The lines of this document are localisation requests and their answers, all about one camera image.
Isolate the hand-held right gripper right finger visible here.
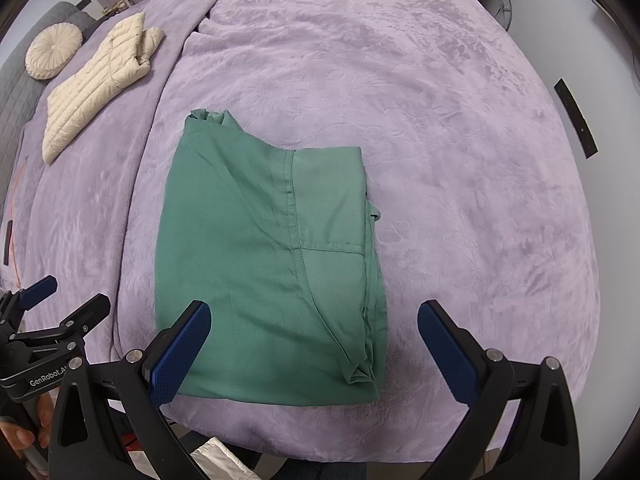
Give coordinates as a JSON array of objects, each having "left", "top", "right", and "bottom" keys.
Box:
[{"left": 417, "top": 300, "right": 583, "bottom": 480}]

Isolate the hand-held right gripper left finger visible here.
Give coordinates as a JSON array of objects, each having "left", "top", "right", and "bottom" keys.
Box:
[{"left": 48, "top": 300, "right": 212, "bottom": 480}]

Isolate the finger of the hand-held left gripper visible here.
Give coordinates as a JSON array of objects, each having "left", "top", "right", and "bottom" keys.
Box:
[
  {"left": 59, "top": 293, "right": 112, "bottom": 342},
  {"left": 14, "top": 275, "right": 59, "bottom": 311}
]

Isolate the green button-up jacket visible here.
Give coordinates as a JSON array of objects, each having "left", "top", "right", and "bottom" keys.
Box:
[{"left": 155, "top": 107, "right": 389, "bottom": 404}]

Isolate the person's left hand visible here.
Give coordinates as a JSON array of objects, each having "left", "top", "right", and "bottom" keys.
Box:
[{"left": 0, "top": 393, "right": 55, "bottom": 467}]

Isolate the white cloth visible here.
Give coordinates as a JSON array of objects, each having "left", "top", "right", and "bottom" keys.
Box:
[{"left": 191, "top": 437, "right": 262, "bottom": 480}]

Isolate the grey quilted headboard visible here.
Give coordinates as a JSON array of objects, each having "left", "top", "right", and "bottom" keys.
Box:
[{"left": 0, "top": 0, "right": 97, "bottom": 128}]

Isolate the cream quilted down jacket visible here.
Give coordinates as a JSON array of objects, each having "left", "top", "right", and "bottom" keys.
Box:
[{"left": 42, "top": 12, "right": 166, "bottom": 166}]

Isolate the round cream pleated cushion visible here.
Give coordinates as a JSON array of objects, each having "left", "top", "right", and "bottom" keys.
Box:
[{"left": 25, "top": 25, "right": 84, "bottom": 81}]

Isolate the purple plush blanket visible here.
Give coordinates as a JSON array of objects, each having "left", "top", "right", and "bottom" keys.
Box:
[{"left": 0, "top": 0, "right": 603, "bottom": 463}]

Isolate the black strip on floor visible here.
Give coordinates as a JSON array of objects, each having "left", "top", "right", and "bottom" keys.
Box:
[{"left": 555, "top": 78, "right": 599, "bottom": 161}]

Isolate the standing fan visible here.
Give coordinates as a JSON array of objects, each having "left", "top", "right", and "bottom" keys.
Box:
[{"left": 479, "top": 0, "right": 514, "bottom": 32}]

